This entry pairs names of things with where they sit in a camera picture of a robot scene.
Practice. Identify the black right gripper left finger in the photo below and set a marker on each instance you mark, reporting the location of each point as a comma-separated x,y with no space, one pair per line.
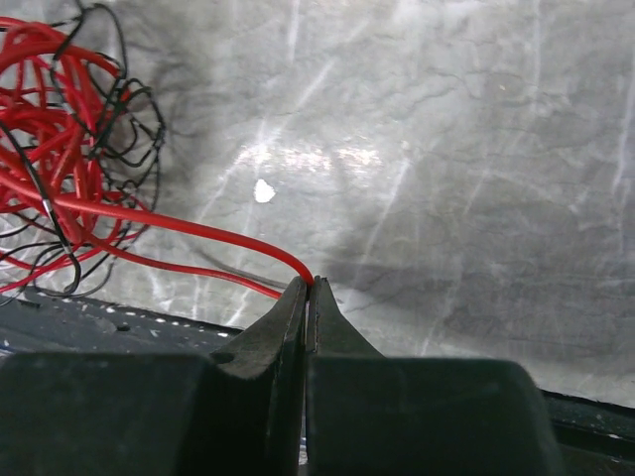
258,390

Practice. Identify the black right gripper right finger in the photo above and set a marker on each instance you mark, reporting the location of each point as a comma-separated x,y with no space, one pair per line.
338,358

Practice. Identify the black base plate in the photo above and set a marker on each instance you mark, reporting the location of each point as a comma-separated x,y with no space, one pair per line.
92,389

